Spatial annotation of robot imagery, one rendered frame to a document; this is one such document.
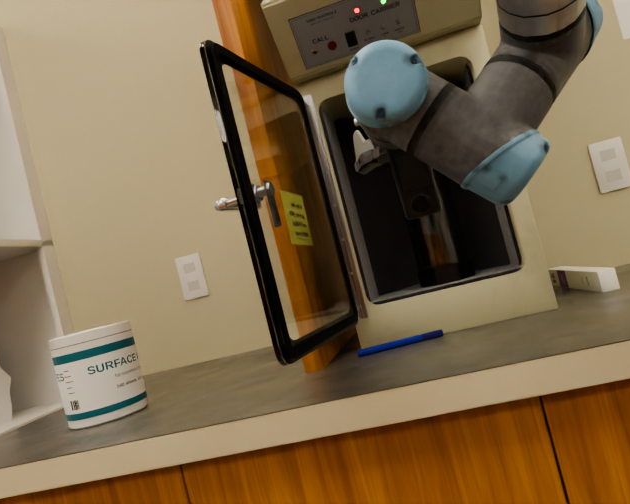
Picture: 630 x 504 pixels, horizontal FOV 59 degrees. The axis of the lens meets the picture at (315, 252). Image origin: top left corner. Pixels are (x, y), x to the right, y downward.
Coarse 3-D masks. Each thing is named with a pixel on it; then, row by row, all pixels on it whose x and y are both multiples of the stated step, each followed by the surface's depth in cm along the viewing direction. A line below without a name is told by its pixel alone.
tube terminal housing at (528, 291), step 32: (480, 32) 89; (448, 64) 92; (480, 64) 89; (320, 96) 94; (320, 128) 95; (512, 224) 91; (448, 288) 91; (480, 288) 89; (512, 288) 88; (544, 288) 87; (384, 320) 93; (416, 320) 92; (448, 320) 91; (480, 320) 89
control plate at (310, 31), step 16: (352, 0) 84; (368, 0) 84; (400, 0) 84; (304, 16) 86; (320, 16) 86; (336, 16) 86; (352, 16) 86; (368, 16) 86; (384, 16) 86; (400, 16) 86; (416, 16) 86; (304, 32) 87; (320, 32) 87; (336, 32) 87; (384, 32) 88; (400, 32) 88; (416, 32) 88; (304, 48) 89; (320, 48) 89; (336, 48) 89; (352, 48) 89; (304, 64) 91; (320, 64) 91
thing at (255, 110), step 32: (224, 64) 69; (256, 96) 75; (224, 128) 65; (256, 128) 73; (288, 128) 84; (256, 160) 70; (288, 160) 80; (288, 192) 77; (320, 192) 90; (288, 224) 75; (320, 224) 86; (256, 256) 64; (288, 256) 72; (320, 256) 83; (288, 288) 70; (320, 288) 79; (288, 320) 67; (320, 320) 77
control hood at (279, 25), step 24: (264, 0) 85; (288, 0) 84; (312, 0) 84; (336, 0) 84; (432, 0) 84; (456, 0) 85; (288, 24) 86; (432, 24) 87; (456, 24) 87; (288, 48) 89; (288, 72) 92; (312, 72) 92
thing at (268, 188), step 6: (258, 186) 68; (264, 186) 67; (270, 186) 67; (258, 192) 68; (264, 192) 67; (270, 192) 67; (258, 198) 68; (270, 198) 68; (270, 204) 67; (276, 204) 69; (270, 210) 67; (276, 210) 68; (276, 216) 68; (276, 222) 67
